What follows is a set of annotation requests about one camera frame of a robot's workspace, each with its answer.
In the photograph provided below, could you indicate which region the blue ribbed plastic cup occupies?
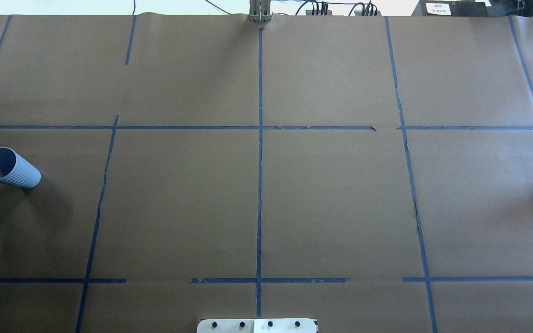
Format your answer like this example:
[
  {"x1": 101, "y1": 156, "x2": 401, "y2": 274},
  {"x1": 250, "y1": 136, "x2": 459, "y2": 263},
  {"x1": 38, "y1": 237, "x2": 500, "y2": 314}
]
[{"x1": 0, "y1": 147, "x2": 42, "y2": 189}]

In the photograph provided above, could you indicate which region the black box with white label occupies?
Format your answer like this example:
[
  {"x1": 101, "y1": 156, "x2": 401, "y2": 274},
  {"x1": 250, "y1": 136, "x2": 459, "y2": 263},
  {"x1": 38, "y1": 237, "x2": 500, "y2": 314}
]
[{"x1": 411, "y1": 0, "x2": 489, "y2": 17}]

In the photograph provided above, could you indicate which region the right black cable connector block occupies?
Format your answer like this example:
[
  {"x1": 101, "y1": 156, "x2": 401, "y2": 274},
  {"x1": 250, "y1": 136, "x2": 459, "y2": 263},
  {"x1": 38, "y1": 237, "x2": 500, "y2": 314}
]
[{"x1": 351, "y1": 2, "x2": 381, "y2": 16}]

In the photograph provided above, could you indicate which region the black cable connector block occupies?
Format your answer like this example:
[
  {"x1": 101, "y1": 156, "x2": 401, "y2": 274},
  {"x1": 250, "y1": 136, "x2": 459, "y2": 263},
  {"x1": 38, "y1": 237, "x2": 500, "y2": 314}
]
[
  {"x1": 300, "y1": 0, "x2": 332, "y2": 16},
  {"x1": 351, "y1": 2, "x2": 381, "y2": 16}
]

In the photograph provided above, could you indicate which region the aluminium frame post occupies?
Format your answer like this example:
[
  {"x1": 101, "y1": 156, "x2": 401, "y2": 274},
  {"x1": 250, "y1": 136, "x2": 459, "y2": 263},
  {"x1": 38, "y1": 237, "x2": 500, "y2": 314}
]
[{"x1": 248, "y1": 0, "x2": 273, "y2": 22}]

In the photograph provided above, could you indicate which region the left black cable connector block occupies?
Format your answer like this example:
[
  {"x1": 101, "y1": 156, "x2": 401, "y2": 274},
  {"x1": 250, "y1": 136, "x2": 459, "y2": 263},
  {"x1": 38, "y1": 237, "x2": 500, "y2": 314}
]
[{"x1": 300, "y1": 0, "x2": 332, "y2": 16}]

